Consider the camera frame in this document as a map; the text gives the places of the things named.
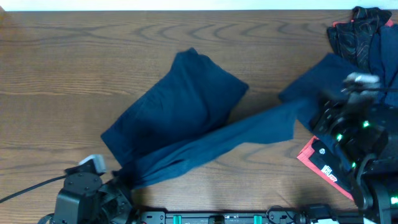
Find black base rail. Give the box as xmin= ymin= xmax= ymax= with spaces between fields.
xmin=135 ymin=204 xmax=366 ymax=224

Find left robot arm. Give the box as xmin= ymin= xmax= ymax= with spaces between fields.
xmin=38 ymin=163 xmax=137 ymax=224

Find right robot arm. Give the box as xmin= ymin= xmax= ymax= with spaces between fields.
xmin=310 ymin=95 xmax=397 ymax=223

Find black patterned garment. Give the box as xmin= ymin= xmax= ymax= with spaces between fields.
xmin=326 ymin=6 xmax=392 ymax=72

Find navy blue shorts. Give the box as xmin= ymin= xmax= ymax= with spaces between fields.
xmin=101 ymin=48 xmax=306 ymax=189

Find navy blue garment pile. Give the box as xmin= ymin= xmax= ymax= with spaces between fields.
xmin=279 ymin=24 xmax=397 ymax=129

